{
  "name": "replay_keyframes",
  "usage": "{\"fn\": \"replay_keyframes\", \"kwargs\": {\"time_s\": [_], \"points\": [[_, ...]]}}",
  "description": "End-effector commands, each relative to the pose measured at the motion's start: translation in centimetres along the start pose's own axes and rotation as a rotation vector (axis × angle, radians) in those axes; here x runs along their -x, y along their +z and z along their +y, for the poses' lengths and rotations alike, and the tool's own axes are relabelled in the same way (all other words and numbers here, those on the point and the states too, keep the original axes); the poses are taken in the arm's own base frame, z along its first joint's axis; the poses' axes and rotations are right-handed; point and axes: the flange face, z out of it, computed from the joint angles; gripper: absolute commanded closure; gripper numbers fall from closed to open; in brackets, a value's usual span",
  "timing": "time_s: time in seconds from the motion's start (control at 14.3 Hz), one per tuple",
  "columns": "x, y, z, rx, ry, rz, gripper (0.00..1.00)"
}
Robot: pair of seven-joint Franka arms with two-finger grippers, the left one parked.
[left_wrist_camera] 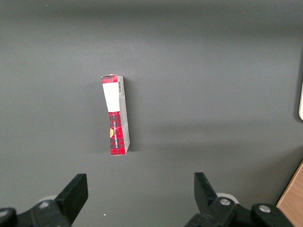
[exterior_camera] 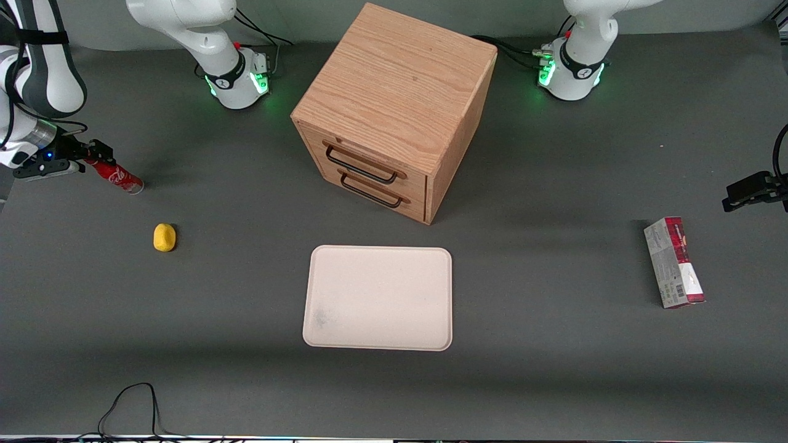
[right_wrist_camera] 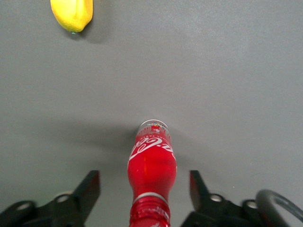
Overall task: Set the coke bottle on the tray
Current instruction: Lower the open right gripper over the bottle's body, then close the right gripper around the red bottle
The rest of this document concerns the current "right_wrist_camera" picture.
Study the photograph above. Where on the yellow lemon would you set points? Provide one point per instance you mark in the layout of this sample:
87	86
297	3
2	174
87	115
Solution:
71	14

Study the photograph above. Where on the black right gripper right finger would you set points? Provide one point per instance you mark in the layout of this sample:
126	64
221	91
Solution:
208	208

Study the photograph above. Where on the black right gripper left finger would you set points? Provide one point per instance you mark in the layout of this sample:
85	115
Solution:
80	201

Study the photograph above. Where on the red cola can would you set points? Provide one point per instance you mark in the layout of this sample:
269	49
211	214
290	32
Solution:
151	170

